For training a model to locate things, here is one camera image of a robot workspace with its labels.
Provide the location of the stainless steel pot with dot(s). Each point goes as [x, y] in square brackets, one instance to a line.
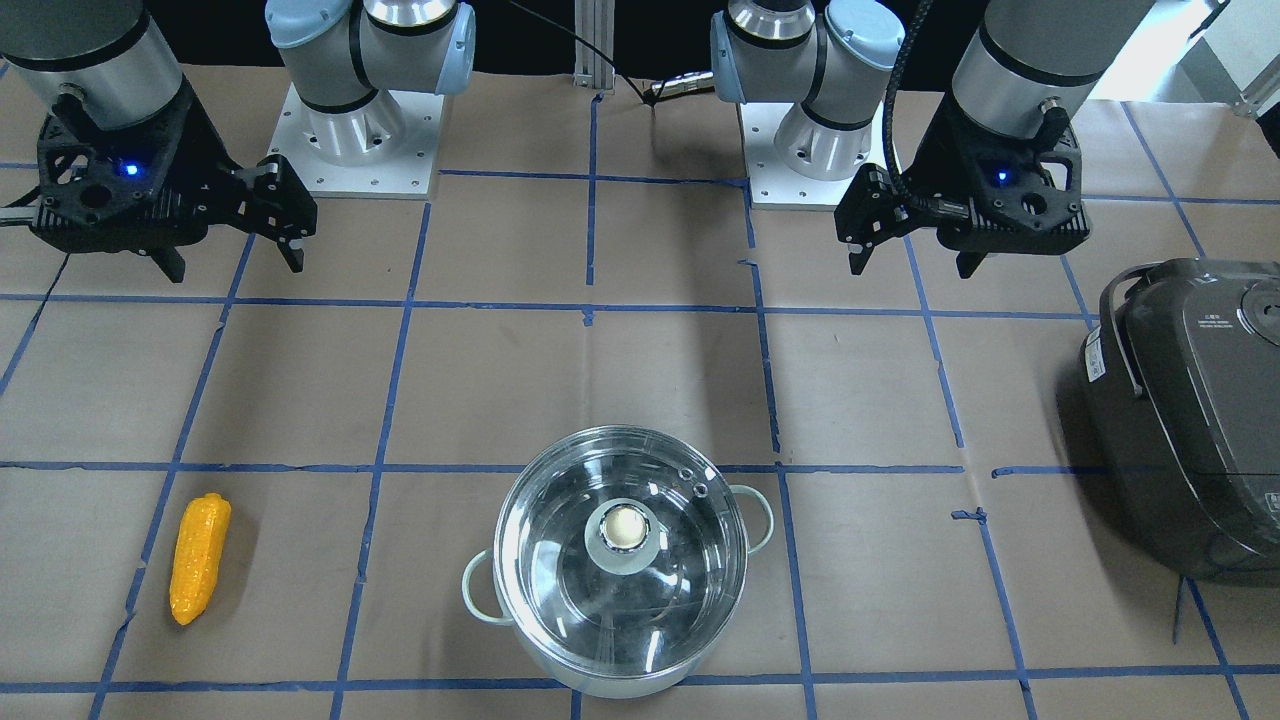
[620, 600]

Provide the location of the yellow toy corn cob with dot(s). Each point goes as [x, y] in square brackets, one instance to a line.
[199, 544]

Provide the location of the dark grey rice cooker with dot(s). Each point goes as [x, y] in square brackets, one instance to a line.
[1181, 378]

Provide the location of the aluminium frame post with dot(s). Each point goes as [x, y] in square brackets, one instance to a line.
[593, 24]

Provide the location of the glass pot lid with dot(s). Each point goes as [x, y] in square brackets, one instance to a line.
[620, 540]

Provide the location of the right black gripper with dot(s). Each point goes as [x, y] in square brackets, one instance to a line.
[204, 143]

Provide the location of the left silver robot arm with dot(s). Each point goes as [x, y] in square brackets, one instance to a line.
[839, 65]

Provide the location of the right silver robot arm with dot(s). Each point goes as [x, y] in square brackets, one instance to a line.
[339, 55]

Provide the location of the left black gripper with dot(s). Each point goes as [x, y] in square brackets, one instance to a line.
[932, 153]

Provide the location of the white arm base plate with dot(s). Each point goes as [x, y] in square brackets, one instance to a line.
[386, 150]
[794, 164]

